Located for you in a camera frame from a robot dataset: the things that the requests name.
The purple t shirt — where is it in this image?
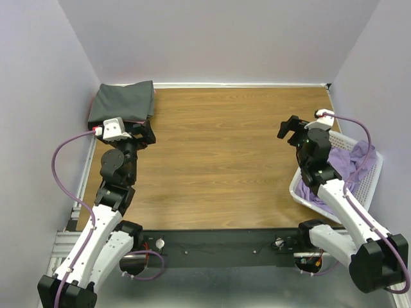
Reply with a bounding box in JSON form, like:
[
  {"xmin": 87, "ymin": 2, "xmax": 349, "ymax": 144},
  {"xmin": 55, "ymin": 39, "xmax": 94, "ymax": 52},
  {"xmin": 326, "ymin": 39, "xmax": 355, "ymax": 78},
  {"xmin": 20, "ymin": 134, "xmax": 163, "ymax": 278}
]
[{"xmin": 295, "ymin": 141, "xmax": 377, "ymax": 214}]

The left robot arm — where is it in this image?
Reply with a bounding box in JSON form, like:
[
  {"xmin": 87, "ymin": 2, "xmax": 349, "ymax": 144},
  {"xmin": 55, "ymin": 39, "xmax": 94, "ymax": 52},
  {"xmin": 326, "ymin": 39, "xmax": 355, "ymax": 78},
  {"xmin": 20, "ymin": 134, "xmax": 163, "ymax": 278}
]
[{"xmin": 37, "ymin": 117, "xmax": 156, "ymax": 307}]

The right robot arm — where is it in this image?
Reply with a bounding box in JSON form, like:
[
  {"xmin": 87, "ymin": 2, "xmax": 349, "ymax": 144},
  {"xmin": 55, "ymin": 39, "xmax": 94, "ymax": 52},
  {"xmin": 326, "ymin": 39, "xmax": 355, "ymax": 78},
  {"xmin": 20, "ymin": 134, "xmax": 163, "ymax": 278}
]
[{"xmin": 277, "ymin": 110, "xmax": 410, "ymax": 295}]

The folded dark grey t shirt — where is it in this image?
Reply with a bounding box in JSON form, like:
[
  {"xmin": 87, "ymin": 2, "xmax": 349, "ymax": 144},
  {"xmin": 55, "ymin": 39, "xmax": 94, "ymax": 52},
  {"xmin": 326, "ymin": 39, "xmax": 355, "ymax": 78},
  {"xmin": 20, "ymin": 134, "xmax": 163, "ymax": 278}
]
[{"xmin": 87, "ymin": 80, "xmax": 155, "ymax": 127}]

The white plastic laundry basket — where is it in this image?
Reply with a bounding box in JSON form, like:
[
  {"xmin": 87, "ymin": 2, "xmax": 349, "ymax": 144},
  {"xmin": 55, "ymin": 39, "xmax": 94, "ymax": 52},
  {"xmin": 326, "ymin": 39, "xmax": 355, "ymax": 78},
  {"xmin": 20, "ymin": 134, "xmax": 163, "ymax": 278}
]
[{"xmin": 289, "ymin": 131, "xmax": 383, "ymax": 223}]

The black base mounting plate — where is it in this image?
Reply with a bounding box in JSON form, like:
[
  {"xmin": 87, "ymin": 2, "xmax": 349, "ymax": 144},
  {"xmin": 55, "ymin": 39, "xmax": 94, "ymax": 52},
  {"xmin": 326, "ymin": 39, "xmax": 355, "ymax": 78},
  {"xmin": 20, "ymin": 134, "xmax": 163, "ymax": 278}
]
[{"xmin": 143, "ymin": 228, "xmax": 319, "ymax": 269}]

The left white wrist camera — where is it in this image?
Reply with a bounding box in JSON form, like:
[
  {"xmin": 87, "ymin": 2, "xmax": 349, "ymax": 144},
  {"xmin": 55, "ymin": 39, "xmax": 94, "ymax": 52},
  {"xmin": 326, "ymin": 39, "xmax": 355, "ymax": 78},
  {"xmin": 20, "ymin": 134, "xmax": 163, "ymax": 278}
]
[{"xmin": 103, "ymin": 117, "xmax": 132, "ymax": 142}]

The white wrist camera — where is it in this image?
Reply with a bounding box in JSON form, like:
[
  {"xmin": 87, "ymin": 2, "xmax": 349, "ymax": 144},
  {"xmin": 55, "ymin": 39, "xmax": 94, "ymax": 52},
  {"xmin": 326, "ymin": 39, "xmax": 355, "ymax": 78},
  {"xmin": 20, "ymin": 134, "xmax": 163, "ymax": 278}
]
[
  {"xmin": 103, "ymin": 117, "xmax": 132, "ymax": 142},
  {"xmin": 305, "ymin": 109, "xmax": 335, "ymax": 131}
]

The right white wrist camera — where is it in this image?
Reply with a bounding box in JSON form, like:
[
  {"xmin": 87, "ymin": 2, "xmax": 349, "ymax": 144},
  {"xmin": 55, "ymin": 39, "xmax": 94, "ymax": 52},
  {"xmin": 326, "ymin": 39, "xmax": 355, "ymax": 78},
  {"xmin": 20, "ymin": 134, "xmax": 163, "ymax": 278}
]
[{"xmin": 305, "ymin": 109, "xmax": 335, "ymax": 131}]

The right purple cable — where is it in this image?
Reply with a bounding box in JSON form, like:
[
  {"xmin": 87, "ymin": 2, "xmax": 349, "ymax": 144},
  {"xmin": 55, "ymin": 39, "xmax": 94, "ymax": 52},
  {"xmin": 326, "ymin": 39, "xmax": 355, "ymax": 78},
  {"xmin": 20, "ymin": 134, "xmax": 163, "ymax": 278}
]
[{"xmin": 300, "ymin": 108, "xmax": 410, "ymax": 294}]

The purple cable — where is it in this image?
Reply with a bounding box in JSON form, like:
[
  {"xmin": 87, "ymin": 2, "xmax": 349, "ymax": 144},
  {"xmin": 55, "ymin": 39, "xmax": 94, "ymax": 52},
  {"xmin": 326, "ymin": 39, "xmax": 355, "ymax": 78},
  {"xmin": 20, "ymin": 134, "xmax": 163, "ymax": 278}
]
[
  {"xmin": 300, "ymin": 108, "xmax": 410, "ymax": 294},
  {"xmin": 51, "ymin": 127, "xmax": 166, "ymax": 308}
]

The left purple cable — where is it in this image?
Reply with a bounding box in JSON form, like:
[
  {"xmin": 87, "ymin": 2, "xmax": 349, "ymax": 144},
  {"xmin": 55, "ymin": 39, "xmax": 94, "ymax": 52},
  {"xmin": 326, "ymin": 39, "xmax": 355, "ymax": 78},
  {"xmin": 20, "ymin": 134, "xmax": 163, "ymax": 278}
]
[{"xmin": 51, "ymin": 127, "xmax": 166, "ymax": 308}]

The aluminium extrusion rail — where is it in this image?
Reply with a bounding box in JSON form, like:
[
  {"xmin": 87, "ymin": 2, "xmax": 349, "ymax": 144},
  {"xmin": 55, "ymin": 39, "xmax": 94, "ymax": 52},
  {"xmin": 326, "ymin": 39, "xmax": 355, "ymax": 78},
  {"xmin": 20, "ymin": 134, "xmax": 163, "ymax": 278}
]
[{"xmin": 46, "ymin": 232, "xmax": 81, "ymax": 276}]

